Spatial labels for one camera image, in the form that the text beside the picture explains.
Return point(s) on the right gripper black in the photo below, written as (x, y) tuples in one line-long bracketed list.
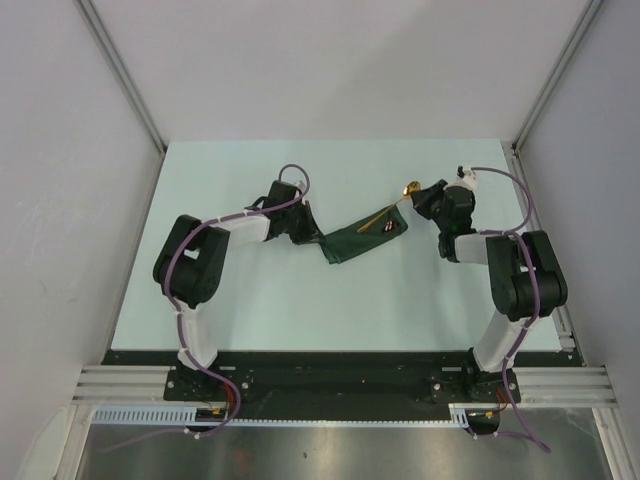
[(422, 198)]

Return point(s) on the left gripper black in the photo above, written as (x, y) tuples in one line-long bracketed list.
[(310, 232)]

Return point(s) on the gold spoon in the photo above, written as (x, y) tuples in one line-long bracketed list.
[(412, 187)]

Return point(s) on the dark green cloth napkin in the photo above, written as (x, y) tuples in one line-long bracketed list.
[(346, 243)]

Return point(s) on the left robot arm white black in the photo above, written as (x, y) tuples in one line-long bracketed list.
[(190, 265)]

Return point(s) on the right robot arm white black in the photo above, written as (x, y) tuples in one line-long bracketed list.
[(526, 284)]

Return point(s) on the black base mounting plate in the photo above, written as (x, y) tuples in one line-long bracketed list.
[(339, 386)]

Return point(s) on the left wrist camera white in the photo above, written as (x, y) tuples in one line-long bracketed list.
[(300, 185)]

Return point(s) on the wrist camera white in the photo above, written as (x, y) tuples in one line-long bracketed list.
[(467, 177), (300, 185)]

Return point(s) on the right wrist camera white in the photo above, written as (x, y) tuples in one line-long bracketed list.
[(467, 177)]

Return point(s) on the right aluminium frame post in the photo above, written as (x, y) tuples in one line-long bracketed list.
[(578, 35)]

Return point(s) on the aluminium frame post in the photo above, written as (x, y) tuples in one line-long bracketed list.
[(117, 66), (578, 35)]

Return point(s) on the right white cable duct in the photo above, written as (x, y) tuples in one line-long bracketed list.
[(479, 414)]

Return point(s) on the white cable duct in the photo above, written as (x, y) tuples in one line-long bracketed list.
[(479, 414), (158, 415)]

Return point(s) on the left white cable duct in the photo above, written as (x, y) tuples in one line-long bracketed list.
[(158, 415)]

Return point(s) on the right aluminium rail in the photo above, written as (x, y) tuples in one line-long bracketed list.
[(565, 387)]

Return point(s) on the left aluminium frame post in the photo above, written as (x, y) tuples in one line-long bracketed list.
[(117, 66)]

